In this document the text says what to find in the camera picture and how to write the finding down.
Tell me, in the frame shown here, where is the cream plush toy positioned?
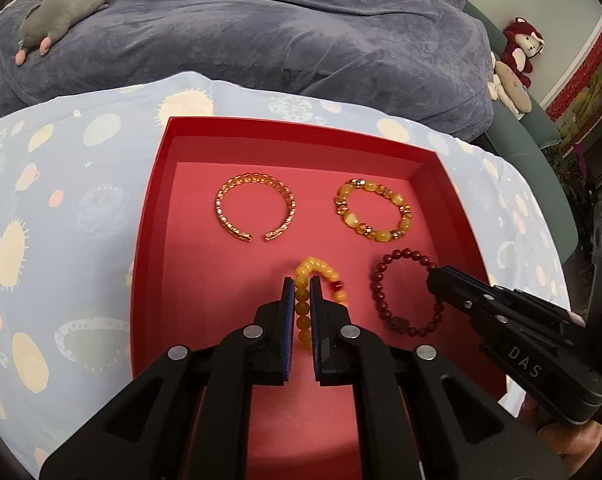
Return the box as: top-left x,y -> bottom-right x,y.
487,52 -> 534,121

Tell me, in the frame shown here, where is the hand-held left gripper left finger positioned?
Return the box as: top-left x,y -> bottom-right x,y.
40,277 -> 295,480

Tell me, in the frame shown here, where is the dark red bead bracelet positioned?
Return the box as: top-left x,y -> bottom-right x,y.
370,247 -> 447,335

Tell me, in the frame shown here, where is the yellow bracelet with gold spacers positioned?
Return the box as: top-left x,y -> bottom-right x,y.
334,178 -> 413,244

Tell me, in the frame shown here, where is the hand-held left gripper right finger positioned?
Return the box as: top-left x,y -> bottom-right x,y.
308,278 -> 569,480

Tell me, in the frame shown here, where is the purple-grey blanket covered sofa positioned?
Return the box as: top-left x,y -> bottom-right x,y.
0,0 -> 497,141

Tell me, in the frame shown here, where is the red jewelry box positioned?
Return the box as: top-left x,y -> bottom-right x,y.
129,116 -> 507,480

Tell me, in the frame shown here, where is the gold open cuff bracelet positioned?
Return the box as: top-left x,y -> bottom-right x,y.
215,172 -> 297,244

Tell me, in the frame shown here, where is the light blue printed blanket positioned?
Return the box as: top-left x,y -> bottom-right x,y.
0,71 -> 572,480

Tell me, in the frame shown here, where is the plain yellow bead bracelet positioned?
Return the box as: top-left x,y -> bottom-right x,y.
293,256 -> 352,356

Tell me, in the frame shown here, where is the grey plush toy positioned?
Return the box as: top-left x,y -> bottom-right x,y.
15,0 -> 112,66

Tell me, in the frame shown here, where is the plant with pink flowers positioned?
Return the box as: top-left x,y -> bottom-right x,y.
548,142 -> 594,261

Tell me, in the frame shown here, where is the red plush bear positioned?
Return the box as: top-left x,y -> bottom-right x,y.
501,16 -> 546,88

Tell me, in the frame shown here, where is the person's right hand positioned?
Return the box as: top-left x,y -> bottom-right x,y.
520,394 -> 602,480

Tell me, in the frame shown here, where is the red-bordered wall poster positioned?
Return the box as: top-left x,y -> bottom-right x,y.
546,10 -> 602,151

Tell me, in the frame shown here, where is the green sofa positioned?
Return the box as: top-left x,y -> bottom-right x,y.
461,0 -> 579,266

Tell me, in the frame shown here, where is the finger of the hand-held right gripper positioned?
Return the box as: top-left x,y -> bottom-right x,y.
433,266 -> 513,302
427,272 -> 520,334

